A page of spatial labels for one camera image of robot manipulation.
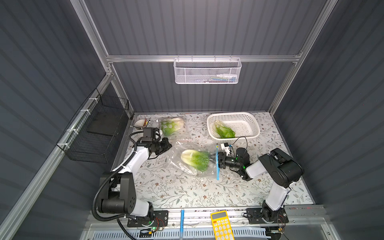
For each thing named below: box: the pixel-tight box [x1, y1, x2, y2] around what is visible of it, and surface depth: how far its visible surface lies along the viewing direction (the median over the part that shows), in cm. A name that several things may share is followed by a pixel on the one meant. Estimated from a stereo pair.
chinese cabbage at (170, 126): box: [161, 117, 184, 137], surface depth 105 cm
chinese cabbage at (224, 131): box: [214, 120, 236, 139], surface depth 102 cm
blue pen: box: [180, 209, 185, 239], surface depth 73 cm
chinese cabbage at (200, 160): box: [180, 149, 210, 172], surface depth 88 cm
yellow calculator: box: [210, 210, 235, 240], surface depth 72 cm
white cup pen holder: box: [133, 119, 145, 132], surface depth 104 cm
